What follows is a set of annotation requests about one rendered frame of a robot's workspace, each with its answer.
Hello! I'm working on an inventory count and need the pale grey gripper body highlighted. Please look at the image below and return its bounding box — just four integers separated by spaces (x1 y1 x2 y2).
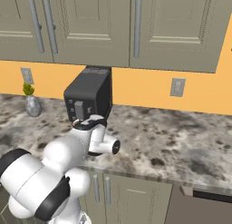
80 113 107 128

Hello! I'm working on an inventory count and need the black coffee machine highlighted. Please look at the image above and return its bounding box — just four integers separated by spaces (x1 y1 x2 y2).
63 65 113 126

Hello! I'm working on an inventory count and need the dishwasher handle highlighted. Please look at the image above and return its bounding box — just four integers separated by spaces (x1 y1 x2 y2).
179 185 232 204

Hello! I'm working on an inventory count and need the grey wall outlet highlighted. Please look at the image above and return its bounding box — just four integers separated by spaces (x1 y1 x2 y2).
169 77 187 98
20 67 35 85

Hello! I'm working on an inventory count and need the olive base cupboard door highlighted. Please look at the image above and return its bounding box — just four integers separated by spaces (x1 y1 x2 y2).
79 170 104 224
101 172 174 224

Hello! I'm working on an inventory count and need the grey-brown dishwasher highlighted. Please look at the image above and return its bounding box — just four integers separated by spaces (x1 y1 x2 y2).
164 183 232 224

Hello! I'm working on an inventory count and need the grey speckled vase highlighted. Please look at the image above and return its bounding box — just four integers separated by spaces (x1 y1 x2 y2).
24 94 43 118

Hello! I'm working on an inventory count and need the green plant sprig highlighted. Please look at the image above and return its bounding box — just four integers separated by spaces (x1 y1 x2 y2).
22 82 35 97

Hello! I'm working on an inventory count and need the grey cupboard bar handle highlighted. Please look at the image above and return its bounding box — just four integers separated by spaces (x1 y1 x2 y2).
103 176 112 206
42 0 59 55
27 0 45 54
92 173 101 204
132 0 143 59

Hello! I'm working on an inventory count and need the olive wall cupboard door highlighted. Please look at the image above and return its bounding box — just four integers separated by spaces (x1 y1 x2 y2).
40 0 132 69
129 0 232 74
0 0 54 64

